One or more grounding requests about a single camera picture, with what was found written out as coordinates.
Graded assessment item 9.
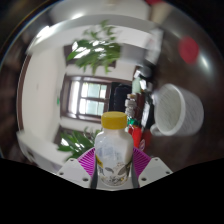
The wooden tray with jars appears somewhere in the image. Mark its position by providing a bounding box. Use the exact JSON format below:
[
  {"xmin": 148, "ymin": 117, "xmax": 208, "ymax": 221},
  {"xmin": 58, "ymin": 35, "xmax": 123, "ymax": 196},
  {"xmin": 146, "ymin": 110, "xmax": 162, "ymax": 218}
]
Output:
[{"xmin": 124, "ymin": 93, "xmax": 138, "ymax": 116}]

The dark wooden glazed double door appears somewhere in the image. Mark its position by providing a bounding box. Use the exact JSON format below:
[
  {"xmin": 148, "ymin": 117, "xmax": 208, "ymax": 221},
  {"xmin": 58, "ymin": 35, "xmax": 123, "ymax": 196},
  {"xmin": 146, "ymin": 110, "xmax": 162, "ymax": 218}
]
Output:
[{"xmin": 59, "ymin": 74, "xmax": 134, "ymax": 123}]

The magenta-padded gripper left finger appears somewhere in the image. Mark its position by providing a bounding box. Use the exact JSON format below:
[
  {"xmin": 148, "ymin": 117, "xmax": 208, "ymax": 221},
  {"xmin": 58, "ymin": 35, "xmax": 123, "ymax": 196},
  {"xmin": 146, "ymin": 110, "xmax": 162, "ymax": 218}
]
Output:
[{"xmin": 56, "ymin": 148, "xmax": 99, "ymax": 189}]

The flat round red coaster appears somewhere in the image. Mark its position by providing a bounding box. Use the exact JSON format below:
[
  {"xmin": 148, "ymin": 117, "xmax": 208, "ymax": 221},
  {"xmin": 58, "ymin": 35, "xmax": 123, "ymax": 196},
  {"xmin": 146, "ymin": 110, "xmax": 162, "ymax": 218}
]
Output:
[{"xmin": 178, "ymin": 35, "xmax": 200, "ymax": 65}]

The black office chair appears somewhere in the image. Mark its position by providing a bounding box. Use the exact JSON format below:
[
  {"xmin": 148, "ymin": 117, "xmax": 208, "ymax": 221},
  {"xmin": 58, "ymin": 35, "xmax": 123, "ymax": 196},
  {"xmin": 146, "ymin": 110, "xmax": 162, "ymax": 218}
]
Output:
[{"xmin": 109, "ymin": 82, "xmax": 133, "ymax": 114}]

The potted plant in white pot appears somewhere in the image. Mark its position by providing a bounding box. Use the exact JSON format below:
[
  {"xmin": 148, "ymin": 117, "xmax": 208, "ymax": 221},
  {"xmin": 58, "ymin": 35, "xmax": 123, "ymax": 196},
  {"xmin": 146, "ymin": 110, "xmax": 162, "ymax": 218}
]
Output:
[
  {"xmin": 57, "ymin": 128, "xmax": 101, "ymax": 161},
  {"xmin": 66, "ymin": 20, "xmax": 123, "ymax": 76}
]

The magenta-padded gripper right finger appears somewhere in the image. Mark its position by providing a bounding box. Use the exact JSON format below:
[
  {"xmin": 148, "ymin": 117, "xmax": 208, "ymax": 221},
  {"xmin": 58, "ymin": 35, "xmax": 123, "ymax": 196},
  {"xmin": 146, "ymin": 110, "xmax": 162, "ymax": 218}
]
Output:
[{"xmin": 131, "ymin": 147, "xmax": 173, "ymax": 188}]

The clear yellow-capped drink bottle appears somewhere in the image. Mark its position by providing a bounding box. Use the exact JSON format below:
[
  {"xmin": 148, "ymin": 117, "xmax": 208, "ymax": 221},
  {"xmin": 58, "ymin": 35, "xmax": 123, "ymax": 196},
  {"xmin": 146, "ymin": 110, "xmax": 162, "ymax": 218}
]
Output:
[{"xmin": 94, "ymin": 111, "xmax": 135, "ymax": 187}]

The red box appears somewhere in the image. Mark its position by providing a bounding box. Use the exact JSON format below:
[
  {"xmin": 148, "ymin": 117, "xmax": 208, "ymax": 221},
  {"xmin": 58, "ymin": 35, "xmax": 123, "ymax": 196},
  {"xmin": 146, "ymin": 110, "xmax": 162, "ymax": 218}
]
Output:
[{"xmin": 128, "ymin": 121, "xmax": 144, "ymax": 149}]

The white speckled mug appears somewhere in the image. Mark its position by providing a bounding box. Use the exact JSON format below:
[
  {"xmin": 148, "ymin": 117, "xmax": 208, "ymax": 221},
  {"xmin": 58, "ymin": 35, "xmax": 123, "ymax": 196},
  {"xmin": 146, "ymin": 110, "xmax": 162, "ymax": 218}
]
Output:
[{"xmin": 149, "ymin": 83, "xmax": 205, "ymax": 137}]

